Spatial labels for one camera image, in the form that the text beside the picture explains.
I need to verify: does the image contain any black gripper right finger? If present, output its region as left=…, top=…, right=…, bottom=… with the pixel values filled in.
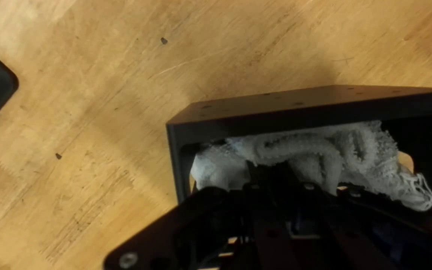
left=274, top=167, right=432, bottom=270

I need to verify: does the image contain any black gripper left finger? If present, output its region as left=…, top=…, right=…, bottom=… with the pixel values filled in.
left=102, top=164, right=297, bottom=270

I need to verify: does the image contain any white terry cloth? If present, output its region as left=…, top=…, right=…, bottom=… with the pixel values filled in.
left=189, top=119, right=432, bottom=213

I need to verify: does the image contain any black perforated box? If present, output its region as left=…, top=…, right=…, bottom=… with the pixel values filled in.
left=165, top=84, right=432, bottom=227

